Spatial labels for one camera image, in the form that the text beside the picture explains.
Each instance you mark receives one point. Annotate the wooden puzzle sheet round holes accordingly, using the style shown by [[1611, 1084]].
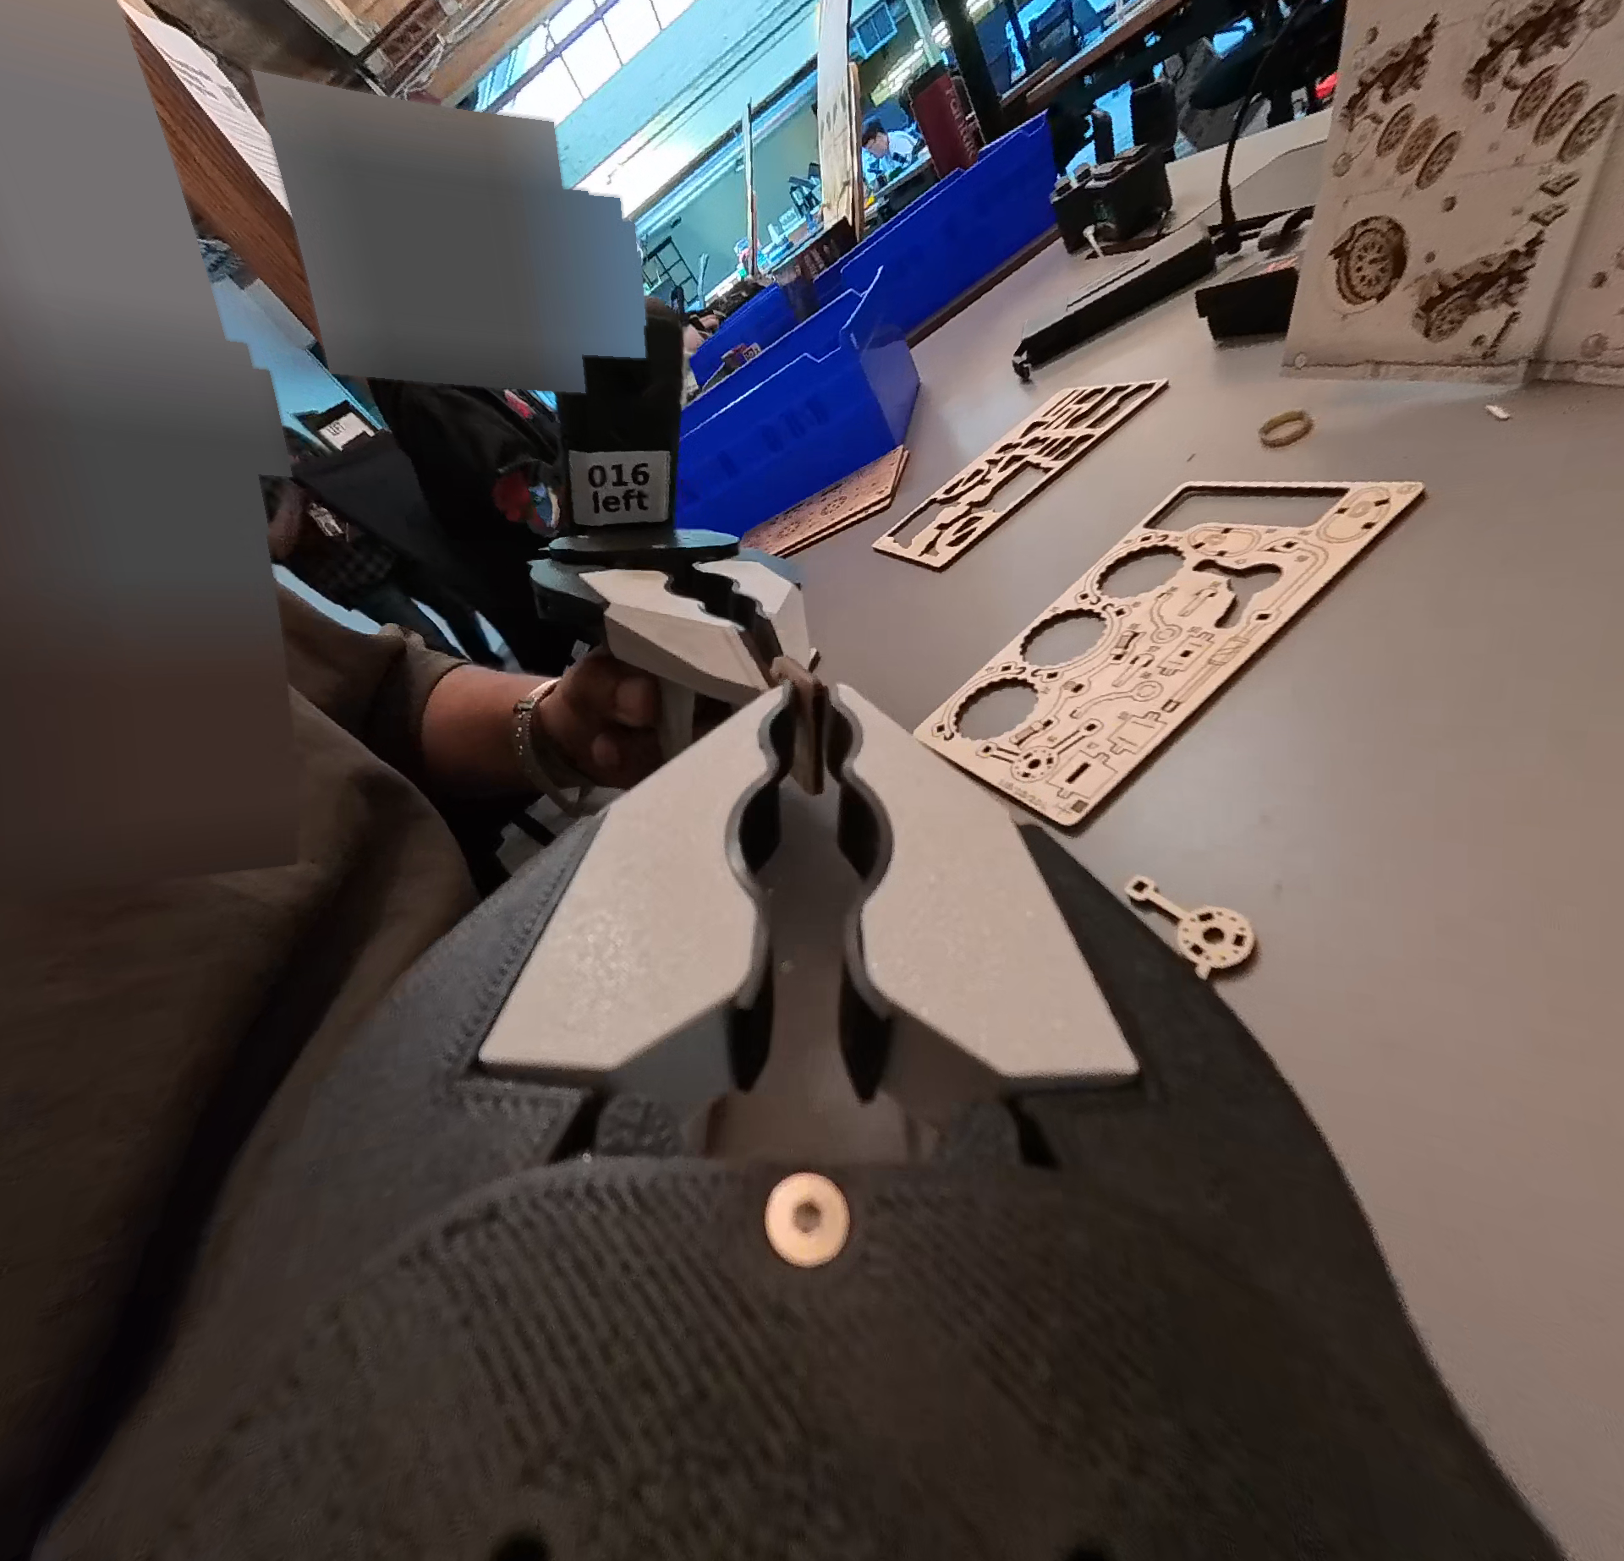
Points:
[[1168, 648]]

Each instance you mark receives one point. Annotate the thin wooden puzzle piece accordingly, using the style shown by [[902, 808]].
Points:
[[806, 730]]

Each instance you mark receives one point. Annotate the small black box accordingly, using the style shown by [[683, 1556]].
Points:
[[1249, 299]]

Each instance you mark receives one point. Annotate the illustrated instruction booklet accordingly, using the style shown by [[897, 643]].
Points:
[[1459, 166]]

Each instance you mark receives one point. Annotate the stack of brown wooden sheets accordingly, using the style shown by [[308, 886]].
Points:
[[832, 509]]

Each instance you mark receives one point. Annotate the key-shaped wooden piece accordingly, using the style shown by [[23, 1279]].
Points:
[[1203, 927]]

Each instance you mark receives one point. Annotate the black camera device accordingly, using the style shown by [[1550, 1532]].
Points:
[[1116, 197]]

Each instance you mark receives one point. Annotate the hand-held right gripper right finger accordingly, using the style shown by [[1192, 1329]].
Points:
[[990, 952]]

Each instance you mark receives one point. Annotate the person's left hand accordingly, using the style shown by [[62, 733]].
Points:
[[609, 724]]

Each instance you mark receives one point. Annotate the dark red bottle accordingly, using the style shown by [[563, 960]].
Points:
[[952, 121]]

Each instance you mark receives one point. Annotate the grey desk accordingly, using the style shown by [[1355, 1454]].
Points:
[[1396, 1016]]

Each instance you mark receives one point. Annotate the black rectangular bar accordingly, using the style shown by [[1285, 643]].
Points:
[[1110, 299]]

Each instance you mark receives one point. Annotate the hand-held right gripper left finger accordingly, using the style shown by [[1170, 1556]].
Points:
[[622, 952]]

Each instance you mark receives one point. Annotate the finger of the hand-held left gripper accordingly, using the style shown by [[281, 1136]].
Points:
[[672, 630], [774, 604]]

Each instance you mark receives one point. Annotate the blue storage bin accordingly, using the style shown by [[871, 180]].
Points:
[[811, 407], [964, 204]]

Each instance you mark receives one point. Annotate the tan rubber band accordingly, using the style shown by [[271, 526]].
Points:
[[1285, 427]]

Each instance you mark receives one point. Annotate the curved wooden board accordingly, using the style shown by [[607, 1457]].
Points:
[[837, 63]]

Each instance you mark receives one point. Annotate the wooden puzzle sheet narrow cutouts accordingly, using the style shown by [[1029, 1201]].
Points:
[[1016, 477]]

